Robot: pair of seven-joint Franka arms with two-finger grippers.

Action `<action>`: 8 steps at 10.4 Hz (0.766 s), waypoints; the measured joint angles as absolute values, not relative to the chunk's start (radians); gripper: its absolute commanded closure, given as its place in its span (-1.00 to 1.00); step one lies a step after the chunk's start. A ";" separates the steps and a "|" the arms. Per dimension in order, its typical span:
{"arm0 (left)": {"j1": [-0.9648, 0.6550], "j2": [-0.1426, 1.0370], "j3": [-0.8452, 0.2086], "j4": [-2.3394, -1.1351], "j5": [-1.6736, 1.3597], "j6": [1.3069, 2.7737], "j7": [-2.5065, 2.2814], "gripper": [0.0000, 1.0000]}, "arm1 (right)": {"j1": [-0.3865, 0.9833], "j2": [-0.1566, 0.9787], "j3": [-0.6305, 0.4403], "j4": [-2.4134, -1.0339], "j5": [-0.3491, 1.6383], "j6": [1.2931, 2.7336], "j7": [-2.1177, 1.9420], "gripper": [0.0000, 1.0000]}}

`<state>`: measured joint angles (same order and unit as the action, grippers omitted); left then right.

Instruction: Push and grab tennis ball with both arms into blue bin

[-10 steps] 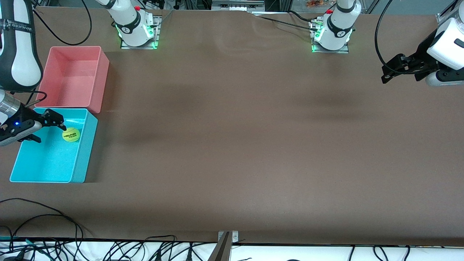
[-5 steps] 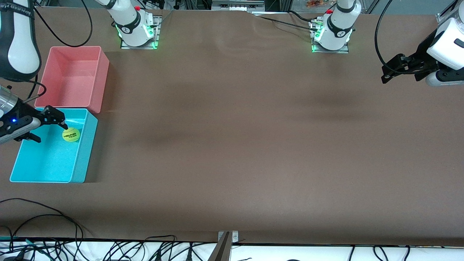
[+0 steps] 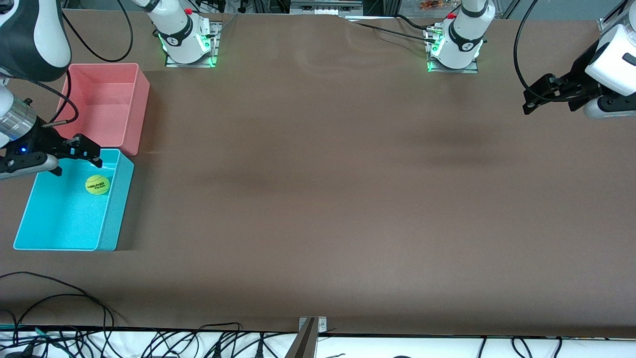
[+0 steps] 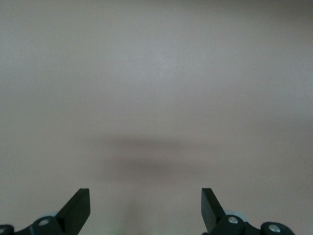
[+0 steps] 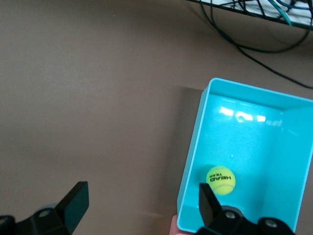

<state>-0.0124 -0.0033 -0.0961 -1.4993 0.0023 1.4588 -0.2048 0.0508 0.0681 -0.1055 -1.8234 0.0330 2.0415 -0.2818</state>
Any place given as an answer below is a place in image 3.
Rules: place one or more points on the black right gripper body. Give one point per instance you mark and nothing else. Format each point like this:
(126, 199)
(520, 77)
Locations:
(39, 142)

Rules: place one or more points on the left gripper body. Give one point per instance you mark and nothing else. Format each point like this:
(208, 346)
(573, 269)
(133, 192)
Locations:
(578, 82)

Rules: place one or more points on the yellow-green tennis ball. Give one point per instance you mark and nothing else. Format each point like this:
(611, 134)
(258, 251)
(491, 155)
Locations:
(97, 184)

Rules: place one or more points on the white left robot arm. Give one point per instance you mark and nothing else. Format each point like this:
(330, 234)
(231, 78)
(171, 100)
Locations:
(464, 40)

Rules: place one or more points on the pink plastic bin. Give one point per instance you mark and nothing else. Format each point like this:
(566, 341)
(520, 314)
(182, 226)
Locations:
(109, 109)

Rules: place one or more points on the blue plastic bin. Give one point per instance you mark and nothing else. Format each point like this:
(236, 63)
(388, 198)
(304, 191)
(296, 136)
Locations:
(64, 219)

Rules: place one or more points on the clear box with orange items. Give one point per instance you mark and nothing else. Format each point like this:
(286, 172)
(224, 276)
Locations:
(432, 5)

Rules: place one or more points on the grey background device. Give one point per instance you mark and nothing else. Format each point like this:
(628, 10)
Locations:
(325, 7)

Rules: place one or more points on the white ledge below table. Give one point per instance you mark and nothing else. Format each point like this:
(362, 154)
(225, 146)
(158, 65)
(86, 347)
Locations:
(397, 348)

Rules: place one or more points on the aluminium frame profile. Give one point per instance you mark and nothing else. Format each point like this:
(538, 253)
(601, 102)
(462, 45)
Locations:
(603, 24)

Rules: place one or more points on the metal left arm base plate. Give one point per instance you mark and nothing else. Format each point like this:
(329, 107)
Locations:
(473, 70)

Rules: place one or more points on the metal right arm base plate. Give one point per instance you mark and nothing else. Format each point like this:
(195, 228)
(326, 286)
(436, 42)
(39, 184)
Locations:
(216, 49)

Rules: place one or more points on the grey camera post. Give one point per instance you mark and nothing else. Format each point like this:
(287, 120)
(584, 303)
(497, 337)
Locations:
(304, 345)

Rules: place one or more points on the silver mounting bracket plate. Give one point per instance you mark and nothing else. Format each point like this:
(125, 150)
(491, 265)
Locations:
(323, 325)

